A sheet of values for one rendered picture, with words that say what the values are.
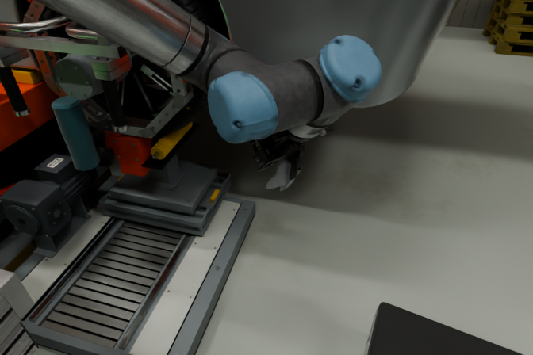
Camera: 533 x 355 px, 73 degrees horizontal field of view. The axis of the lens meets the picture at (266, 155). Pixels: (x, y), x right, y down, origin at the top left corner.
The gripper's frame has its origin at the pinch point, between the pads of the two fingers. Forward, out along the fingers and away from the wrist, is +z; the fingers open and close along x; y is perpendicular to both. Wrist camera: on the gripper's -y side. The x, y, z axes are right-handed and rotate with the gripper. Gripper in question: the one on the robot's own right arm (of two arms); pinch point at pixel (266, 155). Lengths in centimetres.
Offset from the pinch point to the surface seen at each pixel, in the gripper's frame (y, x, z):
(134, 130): 10, -38, 63
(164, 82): -4, -47, 52
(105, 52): 16, -44, 22
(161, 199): 7, -16, 95
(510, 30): -366, -42, 128
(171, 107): -1, -35, 47
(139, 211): 16, -16, 103
